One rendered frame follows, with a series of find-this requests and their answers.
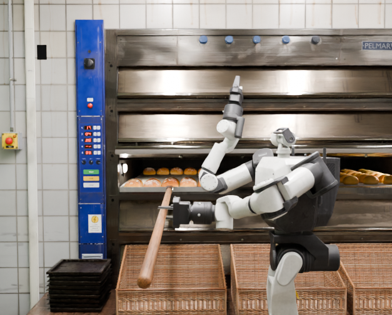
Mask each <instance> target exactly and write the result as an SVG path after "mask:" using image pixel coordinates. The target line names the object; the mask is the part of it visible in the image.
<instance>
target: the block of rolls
mask: <svg viewBox="0 0 392 315"><path fill-rule="evenodd" d="M340 182H341V183H343V184H358V183H363V184H378V183H383V184H392V175H389V174H383V173H380V172H375V171H371V170H366V169H359V170H357V171H353V170H349V169H342V170H340Z"/></svg>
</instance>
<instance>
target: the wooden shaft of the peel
mask: <svg viewBox="0 0 392 315"><path fill-rule="evenodd" d="M171 193H172V189H171V188H170V187H169V188H167V190H166V193H165V195H164V199H163V203H162V205H161V206H169V201H170V198H171ZM167 211H168V210H167V209H160V211H159V214H158V218H157V220H156V224H155V227H154V230H153V233H152V236H151V239H150V242H149V246H148V249H147V251H146V255H145V257H144V261H143V265H142V267H141V270H140V273H139V276H138V280H137V284H138V286H139V287H140V288H141V289H146V288H148V287H150V285H151V281H152V278H153V272H154V267H155V264H156V259H157V255H158V251H159V245H160V242H161V237H162V233H163V228H164V223H165V220H166V215H167Z"/></svg>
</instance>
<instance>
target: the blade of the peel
mask: <svg viewBox="0 0 392 315"><path fill-rule="evenodd" d="M119 192H166V187H124V186H121V187H119ZM173 192H207V191H205V190H203V189H202V187H201V186H200V187H198V185H197V187H180V185H179V187H173Z"/></svg>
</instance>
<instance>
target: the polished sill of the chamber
mask: <svg viewBox="0 0 392 315"><path fill-rule="evenodd" d="M165 193H166V192H119V188H118V195H165ZM253 193H254V189H253V187H239V188H236V189H234V190H232V191H230V192H227V193H226V194H253ZM202 194H212V193H210V192H173V193H172V194H171V195H202ZM218 194H219V193H218ZM337 194H392V186H339V188H338V193H337Z"/></svg>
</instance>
